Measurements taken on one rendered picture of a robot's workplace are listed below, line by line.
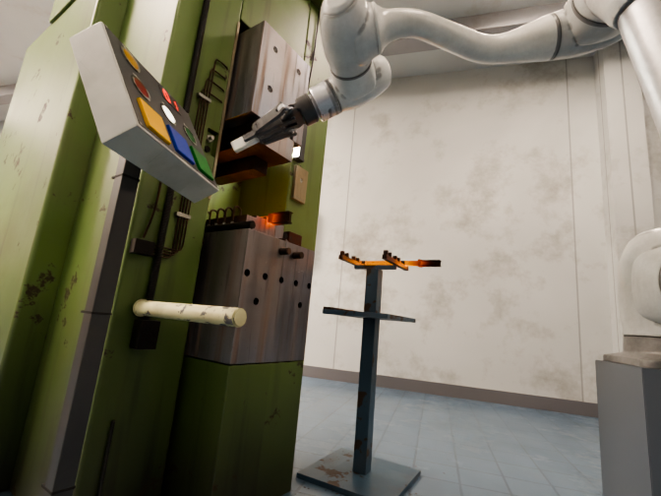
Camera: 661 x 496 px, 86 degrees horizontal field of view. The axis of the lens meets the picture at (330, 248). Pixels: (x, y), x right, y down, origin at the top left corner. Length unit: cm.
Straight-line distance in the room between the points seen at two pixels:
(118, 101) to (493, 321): 375
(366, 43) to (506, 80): 422
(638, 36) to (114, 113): 97
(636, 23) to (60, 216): 170
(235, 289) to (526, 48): 104
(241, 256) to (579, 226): 372
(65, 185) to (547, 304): 392
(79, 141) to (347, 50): 117
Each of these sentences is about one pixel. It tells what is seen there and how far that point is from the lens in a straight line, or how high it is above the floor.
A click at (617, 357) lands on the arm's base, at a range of 99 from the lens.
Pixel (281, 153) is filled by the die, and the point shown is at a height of 128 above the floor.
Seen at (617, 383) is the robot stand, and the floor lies 56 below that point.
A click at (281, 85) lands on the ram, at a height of 156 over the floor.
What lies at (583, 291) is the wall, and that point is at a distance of 428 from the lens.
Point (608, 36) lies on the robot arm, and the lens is 111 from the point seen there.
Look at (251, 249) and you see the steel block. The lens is 124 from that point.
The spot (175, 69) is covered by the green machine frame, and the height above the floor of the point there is 143.
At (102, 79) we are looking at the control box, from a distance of 90.
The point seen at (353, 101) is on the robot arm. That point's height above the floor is 118.
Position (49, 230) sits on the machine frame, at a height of 86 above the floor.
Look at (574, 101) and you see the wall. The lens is 498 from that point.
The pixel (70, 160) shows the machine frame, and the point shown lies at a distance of 169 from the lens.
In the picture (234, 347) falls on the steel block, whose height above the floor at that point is 52.
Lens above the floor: 63
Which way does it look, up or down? 12 degrees up
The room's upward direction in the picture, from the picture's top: 5 degrees clockwise
